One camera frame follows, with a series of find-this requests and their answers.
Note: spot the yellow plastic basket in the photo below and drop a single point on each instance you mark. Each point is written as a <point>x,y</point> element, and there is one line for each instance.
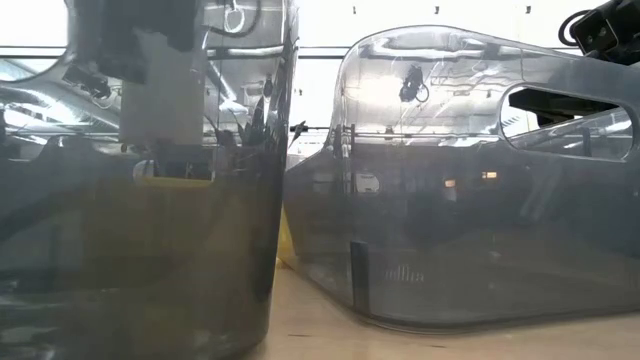
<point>286,242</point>

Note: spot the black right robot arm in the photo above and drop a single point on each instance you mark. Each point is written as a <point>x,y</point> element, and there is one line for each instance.
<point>631,47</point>

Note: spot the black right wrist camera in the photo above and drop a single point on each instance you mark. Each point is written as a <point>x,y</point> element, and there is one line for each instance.
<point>597,31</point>

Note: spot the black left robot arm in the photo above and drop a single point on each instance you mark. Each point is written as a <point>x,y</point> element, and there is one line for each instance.
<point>135,30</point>

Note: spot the smoky grey transparent basket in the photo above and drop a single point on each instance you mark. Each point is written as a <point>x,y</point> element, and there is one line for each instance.
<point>450,240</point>
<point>150,280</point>

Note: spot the dark leafy plant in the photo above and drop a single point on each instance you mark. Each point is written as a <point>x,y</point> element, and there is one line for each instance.
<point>250,127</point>

